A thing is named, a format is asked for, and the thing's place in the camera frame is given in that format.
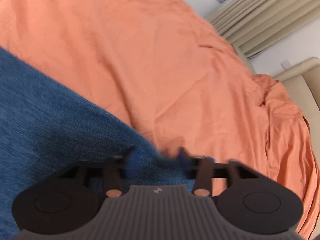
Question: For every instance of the blue denim jeans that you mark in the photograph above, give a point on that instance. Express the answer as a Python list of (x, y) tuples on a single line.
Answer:
[(46, 127)]

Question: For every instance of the orange bed sheet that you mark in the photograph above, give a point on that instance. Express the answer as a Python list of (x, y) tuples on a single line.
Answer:
[(161, 69)]

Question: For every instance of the white wall socket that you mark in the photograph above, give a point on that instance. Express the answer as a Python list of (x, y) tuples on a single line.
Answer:
[(286, 64)]

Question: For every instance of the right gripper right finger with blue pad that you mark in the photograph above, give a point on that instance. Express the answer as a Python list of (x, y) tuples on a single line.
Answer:
[(202, 170)]

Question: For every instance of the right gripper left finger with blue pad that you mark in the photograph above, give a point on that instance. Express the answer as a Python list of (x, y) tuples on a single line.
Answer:
[(105, 178)]

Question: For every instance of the beige upholstered headboard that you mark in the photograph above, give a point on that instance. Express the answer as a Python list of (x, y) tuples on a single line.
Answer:
[(302, 84)]

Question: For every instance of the beige nightstand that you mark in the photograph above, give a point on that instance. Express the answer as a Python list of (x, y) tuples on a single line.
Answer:
[(244, 59)]

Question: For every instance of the beige right curtain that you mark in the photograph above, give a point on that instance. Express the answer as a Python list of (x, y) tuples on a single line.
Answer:
[(254, 25)]

